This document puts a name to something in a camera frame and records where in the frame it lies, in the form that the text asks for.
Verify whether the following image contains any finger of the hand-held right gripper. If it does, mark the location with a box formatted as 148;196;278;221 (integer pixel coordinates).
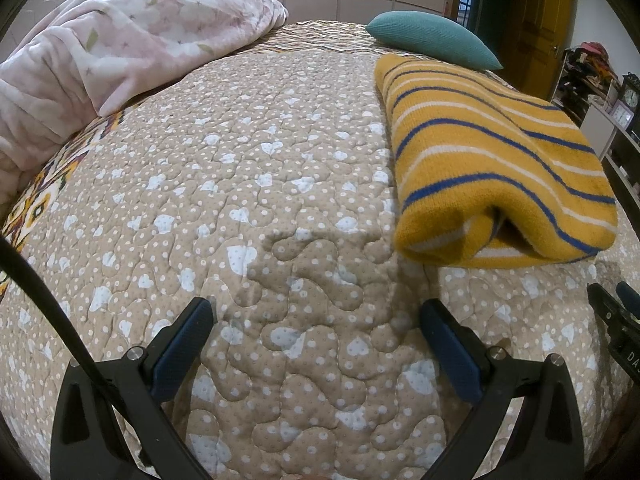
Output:
617;281;640;313
587;282;632;342

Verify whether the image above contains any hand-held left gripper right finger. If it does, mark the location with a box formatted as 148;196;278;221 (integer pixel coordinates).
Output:
419;298;586;480

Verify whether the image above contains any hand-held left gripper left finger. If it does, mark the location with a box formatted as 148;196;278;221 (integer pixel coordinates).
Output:
50;297;215;480

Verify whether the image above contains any yellow striped sweater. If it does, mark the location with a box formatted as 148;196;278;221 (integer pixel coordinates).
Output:
374;54;619;269

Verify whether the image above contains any white cabinet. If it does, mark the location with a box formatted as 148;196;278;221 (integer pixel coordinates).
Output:
582;95;621;161

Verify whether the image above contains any pink alarm clock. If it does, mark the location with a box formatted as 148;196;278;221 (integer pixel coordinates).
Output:
611;100;634;128

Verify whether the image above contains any beige quilt with white hearts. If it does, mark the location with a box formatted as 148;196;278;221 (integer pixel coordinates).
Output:
0;47;640;480

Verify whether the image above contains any dark mantel clock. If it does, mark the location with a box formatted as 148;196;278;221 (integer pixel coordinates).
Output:
620;72;640;111

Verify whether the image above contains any colourful diamond pattern blanket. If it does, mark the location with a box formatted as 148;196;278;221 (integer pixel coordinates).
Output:
0;19;501;306

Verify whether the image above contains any cluttered shelf rack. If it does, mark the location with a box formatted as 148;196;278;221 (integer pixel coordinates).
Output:
552;42;618;121

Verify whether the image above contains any yellow wooden door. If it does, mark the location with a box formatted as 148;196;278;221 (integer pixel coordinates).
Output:
510;0;573;103

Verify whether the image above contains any teal pillow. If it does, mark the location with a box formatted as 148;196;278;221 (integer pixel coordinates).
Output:
366;11;503;72

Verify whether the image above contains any pink fleece blanket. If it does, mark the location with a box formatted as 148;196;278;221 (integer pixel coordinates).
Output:
0;0;290;206

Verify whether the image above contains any black cable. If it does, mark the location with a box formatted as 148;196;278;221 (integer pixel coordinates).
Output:
0;235;211;480

